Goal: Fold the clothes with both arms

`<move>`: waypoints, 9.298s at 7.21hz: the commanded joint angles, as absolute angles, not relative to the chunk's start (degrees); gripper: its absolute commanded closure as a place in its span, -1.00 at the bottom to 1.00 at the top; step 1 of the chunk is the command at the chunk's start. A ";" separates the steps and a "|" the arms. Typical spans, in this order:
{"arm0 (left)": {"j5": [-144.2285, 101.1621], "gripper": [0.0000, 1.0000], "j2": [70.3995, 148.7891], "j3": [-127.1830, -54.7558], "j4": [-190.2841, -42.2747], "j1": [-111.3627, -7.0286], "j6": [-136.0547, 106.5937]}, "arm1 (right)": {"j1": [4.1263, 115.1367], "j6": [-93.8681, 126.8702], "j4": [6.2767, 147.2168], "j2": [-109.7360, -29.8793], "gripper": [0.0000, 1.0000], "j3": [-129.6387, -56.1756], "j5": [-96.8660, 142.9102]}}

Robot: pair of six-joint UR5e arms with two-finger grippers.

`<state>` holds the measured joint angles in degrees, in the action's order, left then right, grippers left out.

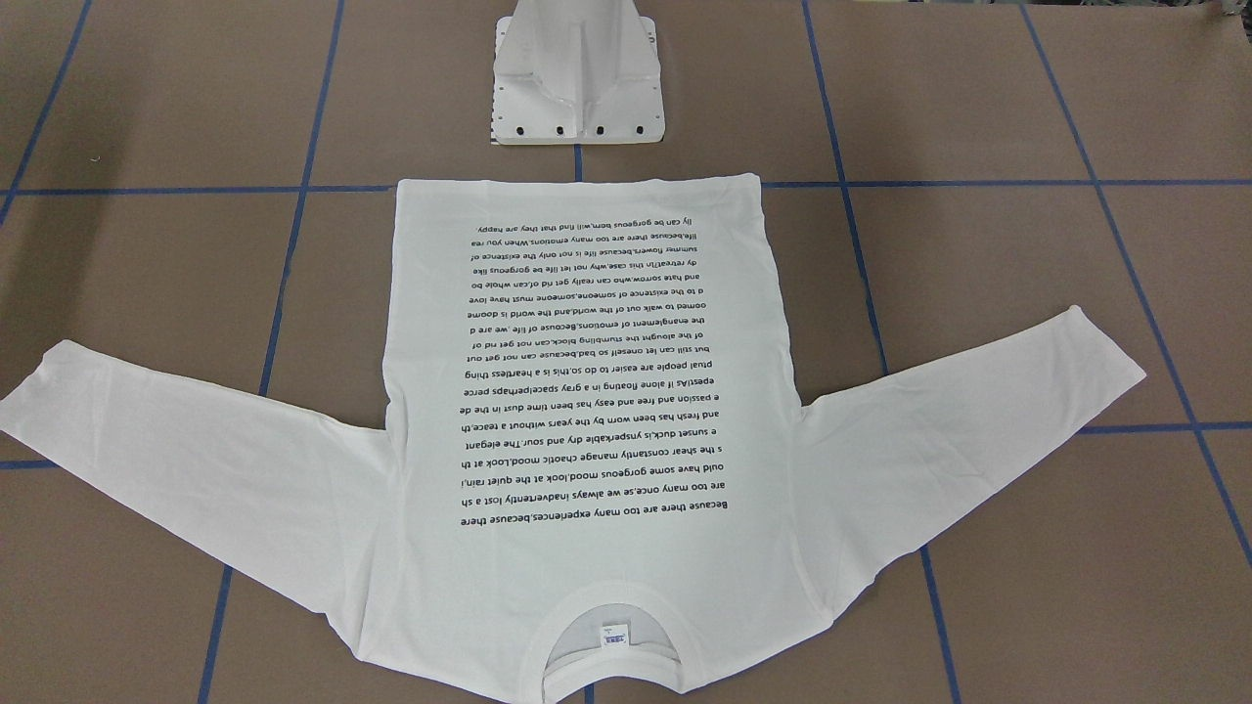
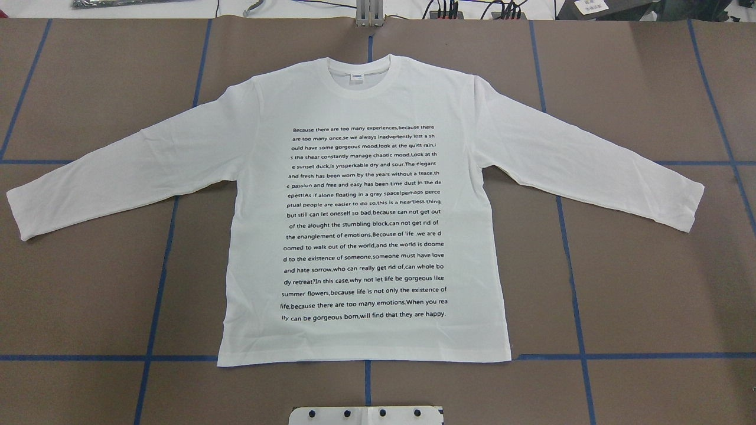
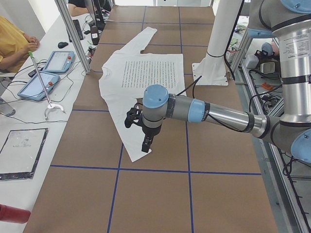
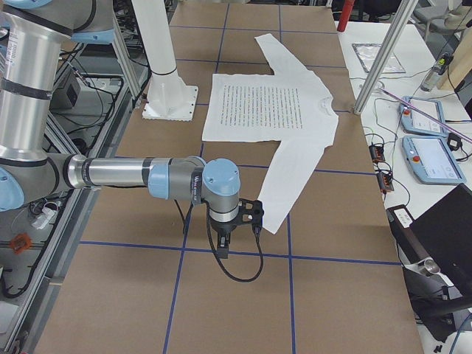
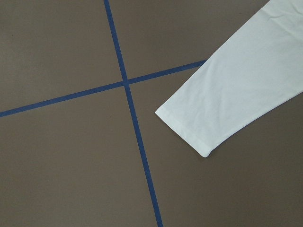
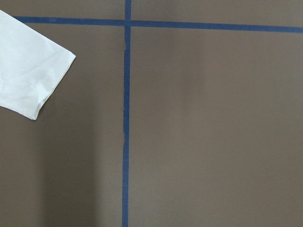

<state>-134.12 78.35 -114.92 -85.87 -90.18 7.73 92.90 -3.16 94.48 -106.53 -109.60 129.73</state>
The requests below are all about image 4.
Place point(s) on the clear drink bottle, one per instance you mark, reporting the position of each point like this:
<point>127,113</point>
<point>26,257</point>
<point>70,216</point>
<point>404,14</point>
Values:
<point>436,72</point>

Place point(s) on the white power strip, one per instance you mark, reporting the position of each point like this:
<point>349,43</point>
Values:
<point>47,213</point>

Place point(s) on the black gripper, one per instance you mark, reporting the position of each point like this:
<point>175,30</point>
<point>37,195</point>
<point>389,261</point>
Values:
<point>223,228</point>

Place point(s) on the red cylinder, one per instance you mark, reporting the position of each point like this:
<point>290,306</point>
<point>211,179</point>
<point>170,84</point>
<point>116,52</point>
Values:
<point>345,15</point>

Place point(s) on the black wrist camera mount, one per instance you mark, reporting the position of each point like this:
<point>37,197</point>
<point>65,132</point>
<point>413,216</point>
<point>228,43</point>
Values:
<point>250,213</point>

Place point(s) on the grey power supply box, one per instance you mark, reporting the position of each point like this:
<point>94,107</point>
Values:
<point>66,94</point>

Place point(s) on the upper blue teach pendant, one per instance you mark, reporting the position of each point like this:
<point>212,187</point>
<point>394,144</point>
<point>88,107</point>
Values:
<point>415,122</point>

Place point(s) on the black laptop computer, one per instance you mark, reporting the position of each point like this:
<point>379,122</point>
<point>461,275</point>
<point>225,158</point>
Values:
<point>443,232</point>

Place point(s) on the lower orange-black usb hub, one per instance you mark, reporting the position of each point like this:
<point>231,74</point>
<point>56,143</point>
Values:
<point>384,182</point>

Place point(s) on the lower blue teach pendant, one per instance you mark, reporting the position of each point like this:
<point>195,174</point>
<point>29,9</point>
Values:
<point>431,160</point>

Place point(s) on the blue teach pendant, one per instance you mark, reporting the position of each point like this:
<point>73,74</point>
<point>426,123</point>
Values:
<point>415,122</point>
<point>431,160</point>

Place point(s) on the orange-black usb hub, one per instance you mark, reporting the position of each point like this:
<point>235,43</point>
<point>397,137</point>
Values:
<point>384,182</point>
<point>377,153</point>

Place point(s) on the upper orange-black usb hub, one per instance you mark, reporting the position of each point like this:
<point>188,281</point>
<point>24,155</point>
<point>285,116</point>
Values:
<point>377,153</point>

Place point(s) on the aluminium frame post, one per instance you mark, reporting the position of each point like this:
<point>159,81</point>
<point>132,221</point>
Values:
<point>394,32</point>

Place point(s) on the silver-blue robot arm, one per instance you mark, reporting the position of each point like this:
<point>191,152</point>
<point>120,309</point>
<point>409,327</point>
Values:
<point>37,33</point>

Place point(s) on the white long-sleeve printed shirt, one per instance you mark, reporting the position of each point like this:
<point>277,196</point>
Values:
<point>291,106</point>

